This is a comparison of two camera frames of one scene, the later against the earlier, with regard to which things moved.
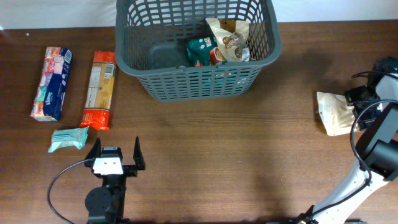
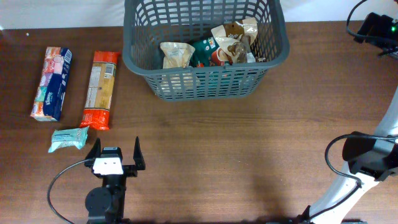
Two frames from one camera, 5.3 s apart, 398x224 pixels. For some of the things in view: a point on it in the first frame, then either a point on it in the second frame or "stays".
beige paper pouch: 337,115 → 176,55
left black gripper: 137,157 stays
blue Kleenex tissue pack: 48,102 stays
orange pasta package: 97,109 stays
